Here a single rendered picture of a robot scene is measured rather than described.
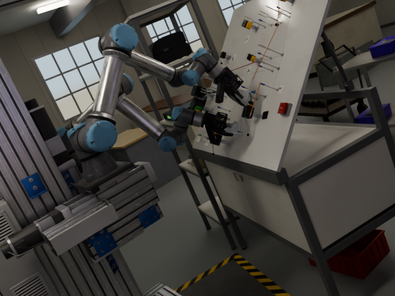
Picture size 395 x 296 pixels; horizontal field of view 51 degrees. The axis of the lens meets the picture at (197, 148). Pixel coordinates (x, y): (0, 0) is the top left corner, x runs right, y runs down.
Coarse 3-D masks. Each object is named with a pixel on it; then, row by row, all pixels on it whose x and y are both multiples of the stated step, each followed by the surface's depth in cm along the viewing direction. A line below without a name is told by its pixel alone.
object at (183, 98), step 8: (208, 88) 693; (176, 96) 789; (184, 96) 729; (192, 96) 674; (160, 104) 775; (176, 104) 664; (152, 112) 743; (160, 112) 716; (136, 128) 837; (168, 128) 721; (192, 128) 654; (192, 136) 665; (184, 144) 702
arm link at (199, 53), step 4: (200, 48) 196; (196, 52) 195; (200, 52) 195; (204, 52) 195; (208, 52) 198; (192, 56) 197; (196, 56) 195; (200, 56) 195; (204, 56) 195; (208, 56) 196; (212, 56) 199; (200, 60) 194; (204, 60) 195; (208, 60) 196; (212, 60) 197; (204, 64) 203; (208, 64) 196; (212, 64) 197; (216, 64) 198; (208, 68) 197; (212, 68) 197; (208, 72) 199
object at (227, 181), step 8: (208, 168) 290; (216, 168) 272; (224, 168) 257; (216, 176) 281; (224, 176) 265; (232, 176) 250; (216, 184) 290; (224, 184) 273; (232, 184) 257; (240, 184) 243; (224, 192) 282; (232, 192) 264; (240, 192) 249; (224, 200) 291; (232, 200) 273; (240, 200) 257; (248, 200) 243; (232, 208) 282; (240, 208) 265; (248, 208) 251; (248, 216) 258
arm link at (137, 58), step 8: (136, 56) 188; (144, 56) 190; (128, 64) 188; (136, 64) 189; (144, 64) 190; (152, 64) 192; (160, 64) 195; (152, 72) 194; (160, 72) 195; (168, 72) 197; (176, 72) 200; (168, 80) 200; (176, 80) 201
